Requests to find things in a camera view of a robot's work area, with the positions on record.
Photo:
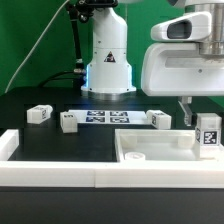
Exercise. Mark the white U-shaped fence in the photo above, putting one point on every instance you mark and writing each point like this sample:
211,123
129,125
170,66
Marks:
161,174

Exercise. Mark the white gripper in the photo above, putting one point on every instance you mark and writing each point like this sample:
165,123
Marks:
175,65

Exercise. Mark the white sheet with markers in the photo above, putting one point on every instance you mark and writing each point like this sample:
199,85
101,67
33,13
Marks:
110,117

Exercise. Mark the white square tabletop part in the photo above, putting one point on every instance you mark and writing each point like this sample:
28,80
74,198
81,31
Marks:
146,145

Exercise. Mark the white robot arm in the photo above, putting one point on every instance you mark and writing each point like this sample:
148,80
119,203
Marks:
109,75

